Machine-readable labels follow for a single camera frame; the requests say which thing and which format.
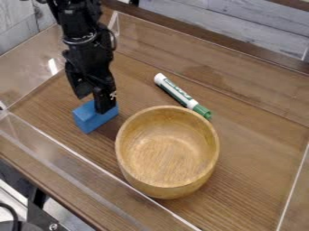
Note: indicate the green white marker pen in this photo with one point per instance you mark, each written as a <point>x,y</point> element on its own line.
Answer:
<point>180,96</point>

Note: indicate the blue rectangular block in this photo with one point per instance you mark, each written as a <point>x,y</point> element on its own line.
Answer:
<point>87,119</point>

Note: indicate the clear acrylic corner bracket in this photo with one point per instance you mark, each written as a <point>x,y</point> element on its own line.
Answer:
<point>113,23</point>

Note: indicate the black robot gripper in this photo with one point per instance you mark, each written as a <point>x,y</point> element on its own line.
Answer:
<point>88,57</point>

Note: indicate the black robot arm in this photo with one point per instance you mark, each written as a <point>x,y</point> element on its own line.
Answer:
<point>77,17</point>

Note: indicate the black metal table frame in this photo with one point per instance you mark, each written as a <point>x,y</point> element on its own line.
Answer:
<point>37,216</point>

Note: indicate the brown wooden bowl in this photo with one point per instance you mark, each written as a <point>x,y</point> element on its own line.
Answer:
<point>167,150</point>

